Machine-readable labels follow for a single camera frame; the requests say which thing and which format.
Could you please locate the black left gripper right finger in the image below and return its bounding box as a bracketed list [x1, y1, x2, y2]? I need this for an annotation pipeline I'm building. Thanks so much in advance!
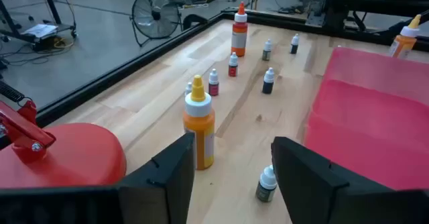
[270, 136, 394, 224]

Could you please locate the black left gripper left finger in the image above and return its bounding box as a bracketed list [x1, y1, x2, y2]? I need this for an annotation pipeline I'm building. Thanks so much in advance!
[117, 132, 196, 224]

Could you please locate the small dark green coloring bottle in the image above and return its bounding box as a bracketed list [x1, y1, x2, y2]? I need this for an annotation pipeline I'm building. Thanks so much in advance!
[255, 164, 278, 203]

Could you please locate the large yellow food coloring bottle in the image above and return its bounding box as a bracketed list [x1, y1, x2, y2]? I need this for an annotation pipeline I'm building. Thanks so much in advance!
[182, 74, 216, 170]

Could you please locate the small black food coloring bottle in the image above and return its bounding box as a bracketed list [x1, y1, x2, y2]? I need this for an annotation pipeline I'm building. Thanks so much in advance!
[261, 66, 275, 95]
[290, 33, 300, 55]

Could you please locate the small red food coloring bottle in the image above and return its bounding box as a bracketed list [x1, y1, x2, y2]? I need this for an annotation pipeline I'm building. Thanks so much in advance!
[228, 52, 239, 78]

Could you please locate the large orange food coloring bottle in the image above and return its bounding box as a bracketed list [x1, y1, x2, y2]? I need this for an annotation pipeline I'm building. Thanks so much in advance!
[231, 1, 249, 58]

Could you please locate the large amber yellow-capped bottle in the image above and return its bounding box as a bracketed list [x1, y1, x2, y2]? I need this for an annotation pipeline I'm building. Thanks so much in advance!
[388, 14, 422, 60]

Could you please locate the small maroon food coloring bottle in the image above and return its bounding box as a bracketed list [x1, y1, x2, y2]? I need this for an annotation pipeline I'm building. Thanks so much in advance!
[208, 68, 220, 97]

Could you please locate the pink plastic bin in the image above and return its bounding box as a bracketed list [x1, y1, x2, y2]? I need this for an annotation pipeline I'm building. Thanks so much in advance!
[303, 46, 429, 191]

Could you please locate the red desk lamp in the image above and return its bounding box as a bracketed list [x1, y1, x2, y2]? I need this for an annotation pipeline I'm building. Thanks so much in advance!
[0, 79, 127, 189]

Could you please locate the black floor fan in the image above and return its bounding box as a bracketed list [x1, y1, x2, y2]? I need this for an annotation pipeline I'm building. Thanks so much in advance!
[129, 0, 184, 48]

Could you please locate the white paper sheet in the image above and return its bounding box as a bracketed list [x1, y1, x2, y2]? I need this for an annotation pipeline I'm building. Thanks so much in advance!
[21, 23, 59, 39]

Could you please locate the black equipment cart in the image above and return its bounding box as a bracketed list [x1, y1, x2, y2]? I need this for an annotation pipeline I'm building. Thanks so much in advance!
[0, 0, 78, 52]

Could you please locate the black table frame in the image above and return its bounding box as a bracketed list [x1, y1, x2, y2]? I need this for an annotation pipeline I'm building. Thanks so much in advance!
[35, 6, 429, 128]

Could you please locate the grey metal base plate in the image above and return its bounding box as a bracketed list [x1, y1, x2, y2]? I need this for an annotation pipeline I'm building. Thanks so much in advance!
[304, 11, 328, 27]

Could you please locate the yellow cable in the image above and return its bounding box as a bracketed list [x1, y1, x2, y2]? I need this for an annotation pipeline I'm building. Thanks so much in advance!
[52, 37, 75, 50]

